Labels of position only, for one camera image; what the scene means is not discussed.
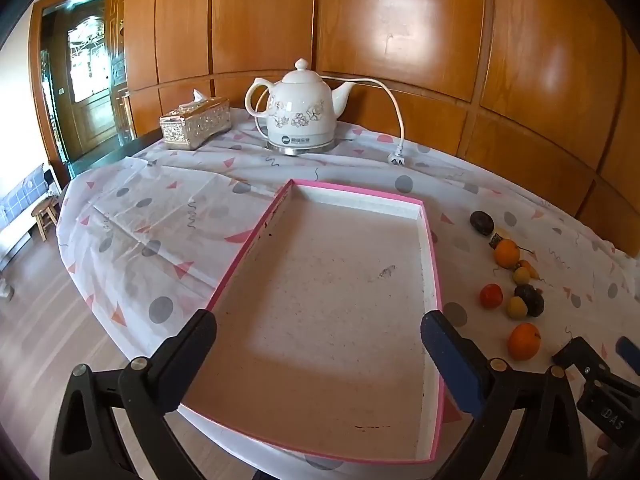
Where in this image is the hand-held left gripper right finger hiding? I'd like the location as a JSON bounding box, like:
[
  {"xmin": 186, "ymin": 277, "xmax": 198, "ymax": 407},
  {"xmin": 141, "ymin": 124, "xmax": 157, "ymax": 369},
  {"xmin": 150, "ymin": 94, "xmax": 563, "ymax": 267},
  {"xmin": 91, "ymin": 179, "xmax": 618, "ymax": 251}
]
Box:
[{"xmin": 420, "ymin": 310, "xmax": 588, "ymax": 480}]

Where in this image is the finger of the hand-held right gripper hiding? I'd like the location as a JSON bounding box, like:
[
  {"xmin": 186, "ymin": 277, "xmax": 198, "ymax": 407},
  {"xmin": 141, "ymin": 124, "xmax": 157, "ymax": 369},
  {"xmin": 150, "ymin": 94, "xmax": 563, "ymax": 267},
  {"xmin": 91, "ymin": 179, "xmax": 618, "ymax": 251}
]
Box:
[
  {"xmin": 615, "ymin": 336, "xmax": 640, "ymax": 361},
  {"xmin": 552, "ymin": 336, "xmax": 613, "ymax": 386}
]

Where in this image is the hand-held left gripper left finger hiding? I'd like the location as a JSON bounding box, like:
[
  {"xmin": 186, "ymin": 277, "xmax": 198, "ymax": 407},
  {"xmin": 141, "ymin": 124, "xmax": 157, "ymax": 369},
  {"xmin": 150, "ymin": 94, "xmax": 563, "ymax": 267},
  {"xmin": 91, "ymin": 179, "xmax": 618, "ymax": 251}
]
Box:
[{"xmin": 49, "ymin": 308, "xmax": 218, "ymax": 480}]

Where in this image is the orange mandarin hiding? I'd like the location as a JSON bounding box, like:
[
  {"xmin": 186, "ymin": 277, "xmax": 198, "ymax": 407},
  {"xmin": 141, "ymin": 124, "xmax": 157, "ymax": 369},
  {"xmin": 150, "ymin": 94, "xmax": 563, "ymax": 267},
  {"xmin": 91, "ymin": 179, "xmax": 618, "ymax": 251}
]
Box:
[
  {"xmin": 507, "ymin": 323, "xmax": 542, "ymax": 361},
  {"xmin": 493, "ymin": 239, "xmax": 521, "ymax": 268}
]

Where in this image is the red tomato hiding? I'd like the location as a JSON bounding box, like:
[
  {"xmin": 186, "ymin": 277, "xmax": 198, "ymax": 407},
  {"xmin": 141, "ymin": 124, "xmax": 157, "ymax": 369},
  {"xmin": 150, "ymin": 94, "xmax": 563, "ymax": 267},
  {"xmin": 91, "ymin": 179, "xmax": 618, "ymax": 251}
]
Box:
[{"xmin": 479, "ymin": 283, "xmax": 503, "ymax": 309}]

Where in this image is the pink shallow cardboard tray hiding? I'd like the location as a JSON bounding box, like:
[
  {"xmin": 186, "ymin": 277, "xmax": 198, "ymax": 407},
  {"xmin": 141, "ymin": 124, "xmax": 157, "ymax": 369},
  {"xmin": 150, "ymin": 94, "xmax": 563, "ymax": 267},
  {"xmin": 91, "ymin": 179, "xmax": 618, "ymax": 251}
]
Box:
[{"xmin": 180, "ymin": 178, "xmax": 445, "ymax": 463}]

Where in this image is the white patterned plastic tablecloth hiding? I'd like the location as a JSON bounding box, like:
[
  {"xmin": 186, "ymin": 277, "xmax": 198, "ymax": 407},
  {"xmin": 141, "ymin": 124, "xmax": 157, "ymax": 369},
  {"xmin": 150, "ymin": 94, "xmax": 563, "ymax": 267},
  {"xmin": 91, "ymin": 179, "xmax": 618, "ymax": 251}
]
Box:
[{"xmin": 56, "ymin": 107, "xmax": 640, "ymax": 480}]

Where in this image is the small wooden stool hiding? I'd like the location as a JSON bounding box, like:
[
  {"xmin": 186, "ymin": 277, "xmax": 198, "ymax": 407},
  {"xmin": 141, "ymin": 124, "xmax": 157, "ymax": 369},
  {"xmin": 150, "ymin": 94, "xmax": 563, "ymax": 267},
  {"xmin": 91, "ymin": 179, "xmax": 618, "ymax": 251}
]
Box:
[{"xmin": 31, "ymin": 197, "xmax": 61, "ymax": 236}]

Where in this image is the dark oval table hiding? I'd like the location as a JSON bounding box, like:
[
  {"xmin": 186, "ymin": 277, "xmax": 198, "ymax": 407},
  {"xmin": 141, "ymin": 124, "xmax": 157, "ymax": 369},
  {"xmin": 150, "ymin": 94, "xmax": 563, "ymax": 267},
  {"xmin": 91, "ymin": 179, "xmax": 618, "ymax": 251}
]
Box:
[{"xmin": 67, "ymin": 127, "xmax": 163, "ymax": 178}]

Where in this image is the gold embossed tissue box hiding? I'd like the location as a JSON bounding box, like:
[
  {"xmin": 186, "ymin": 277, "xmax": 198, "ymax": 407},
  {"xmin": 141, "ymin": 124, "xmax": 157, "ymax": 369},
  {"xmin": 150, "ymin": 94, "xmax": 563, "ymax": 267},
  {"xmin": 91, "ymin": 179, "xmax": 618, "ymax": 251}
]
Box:
[{"xmin": 159, "ymin": 97, "xmax": 232, "ymax": 151}]

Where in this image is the silver kettle base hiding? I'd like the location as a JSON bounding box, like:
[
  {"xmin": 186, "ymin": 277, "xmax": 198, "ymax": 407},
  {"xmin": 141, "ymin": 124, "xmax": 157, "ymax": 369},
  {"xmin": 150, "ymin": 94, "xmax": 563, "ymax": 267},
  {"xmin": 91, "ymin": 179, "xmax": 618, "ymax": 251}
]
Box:
[{"xmin": 266, "ymin": 137, "xmax": 337, "ymax": 155}]

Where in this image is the blue checked sofa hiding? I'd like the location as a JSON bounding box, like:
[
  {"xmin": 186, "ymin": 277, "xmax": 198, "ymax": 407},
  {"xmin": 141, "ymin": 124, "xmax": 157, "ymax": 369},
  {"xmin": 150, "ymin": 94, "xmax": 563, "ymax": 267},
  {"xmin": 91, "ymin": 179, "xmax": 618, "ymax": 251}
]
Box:
[{"xmin": 0, "ymin": 162, "xmax": 61, "ymax": 266}]

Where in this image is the wooden glass door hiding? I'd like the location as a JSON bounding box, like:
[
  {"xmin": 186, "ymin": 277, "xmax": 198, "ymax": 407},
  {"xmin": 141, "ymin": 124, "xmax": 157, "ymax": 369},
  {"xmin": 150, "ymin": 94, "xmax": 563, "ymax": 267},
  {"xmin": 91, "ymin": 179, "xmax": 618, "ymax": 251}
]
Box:
[{"xmin": 50, "ymin": 10, "xmax": 128, "ymax": 161}]

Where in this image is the white floral ceramic kettle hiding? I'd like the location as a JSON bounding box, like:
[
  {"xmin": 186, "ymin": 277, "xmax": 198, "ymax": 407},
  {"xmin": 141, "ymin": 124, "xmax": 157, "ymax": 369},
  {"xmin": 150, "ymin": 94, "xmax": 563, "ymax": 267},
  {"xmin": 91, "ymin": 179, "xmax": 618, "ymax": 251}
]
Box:
[{"xmin": 244, "ymin": 58, "xmax": 357, "ymax": 147}]

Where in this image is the white power cord with plug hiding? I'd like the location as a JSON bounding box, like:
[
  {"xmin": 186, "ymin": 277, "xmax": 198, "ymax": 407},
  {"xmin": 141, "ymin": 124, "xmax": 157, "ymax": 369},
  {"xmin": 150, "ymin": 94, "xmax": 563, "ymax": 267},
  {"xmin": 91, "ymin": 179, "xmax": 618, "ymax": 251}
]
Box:
[{"xmin": 327, "ymin": 77, "xmax": 408, "ymax": 167}]

